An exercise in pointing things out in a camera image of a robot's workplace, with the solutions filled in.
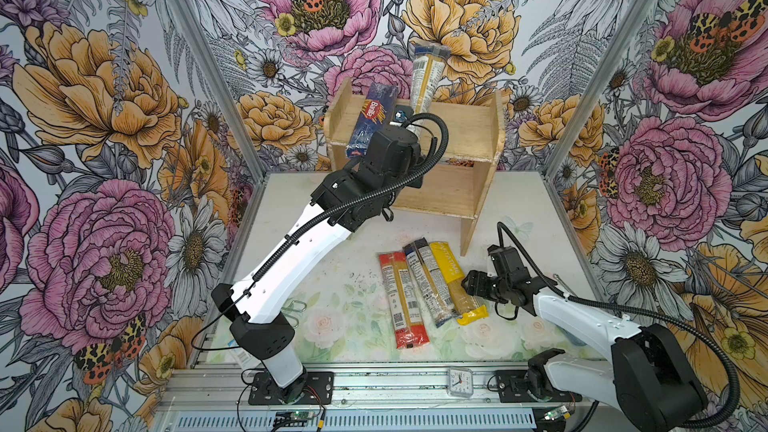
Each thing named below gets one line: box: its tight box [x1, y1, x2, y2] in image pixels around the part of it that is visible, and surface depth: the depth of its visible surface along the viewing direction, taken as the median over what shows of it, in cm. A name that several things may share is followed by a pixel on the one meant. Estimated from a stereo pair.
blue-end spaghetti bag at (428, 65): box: [410, 43, 451, 116], surface depth 63 cm
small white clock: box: [446, 368, 474, 398], surface depth 75 cm
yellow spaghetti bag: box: [429, 242, 489, 326], surface depth 89 cm
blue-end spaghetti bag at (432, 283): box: [403, 237, 460, 328], surface depth 91 cm
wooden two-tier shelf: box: [324, 78, 505, 255], surface depth 76 cm
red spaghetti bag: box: [378, 251, 431, 349], surface depth 87 cm
